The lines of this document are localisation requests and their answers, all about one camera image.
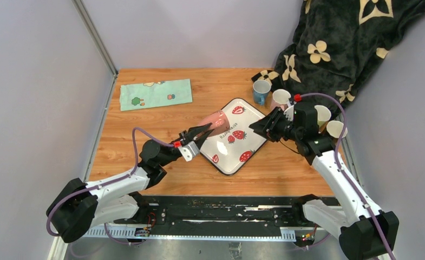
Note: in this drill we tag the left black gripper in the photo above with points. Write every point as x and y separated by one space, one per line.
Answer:
185 138

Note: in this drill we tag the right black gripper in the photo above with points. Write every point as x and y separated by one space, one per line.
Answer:
266 125

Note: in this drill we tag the dusty pink faceted mug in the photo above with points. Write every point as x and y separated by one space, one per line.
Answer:
219 123

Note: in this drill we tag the light pink faceted mug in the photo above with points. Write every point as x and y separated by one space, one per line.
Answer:
280 98

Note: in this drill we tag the blue dotted mug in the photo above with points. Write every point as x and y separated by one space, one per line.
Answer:
261 89

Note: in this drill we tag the yellow-green faceted mug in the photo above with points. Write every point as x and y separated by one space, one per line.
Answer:
323 115

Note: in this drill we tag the black glossy mug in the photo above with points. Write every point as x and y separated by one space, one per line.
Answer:
336 129

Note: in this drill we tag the grey-blue small mug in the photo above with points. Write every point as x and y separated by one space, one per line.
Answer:
289 113

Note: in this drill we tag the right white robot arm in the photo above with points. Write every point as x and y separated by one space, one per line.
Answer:
341 183

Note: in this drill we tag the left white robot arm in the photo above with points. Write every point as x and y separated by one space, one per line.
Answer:
81 206

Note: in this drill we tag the strawberry print white tray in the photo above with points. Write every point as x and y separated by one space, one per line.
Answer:
229 151

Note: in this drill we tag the mint green printed cloth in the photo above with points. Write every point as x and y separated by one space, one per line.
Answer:
155 94

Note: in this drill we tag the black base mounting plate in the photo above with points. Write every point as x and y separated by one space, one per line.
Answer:
222 216

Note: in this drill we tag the black floral plush blanket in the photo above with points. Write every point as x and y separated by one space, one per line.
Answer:
337 46

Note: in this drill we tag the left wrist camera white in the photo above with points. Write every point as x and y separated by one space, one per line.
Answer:
189 151

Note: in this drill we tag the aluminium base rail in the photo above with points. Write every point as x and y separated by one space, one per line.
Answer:
124 241

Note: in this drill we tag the aluminium frame post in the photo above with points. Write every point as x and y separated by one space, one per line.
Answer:
95 36

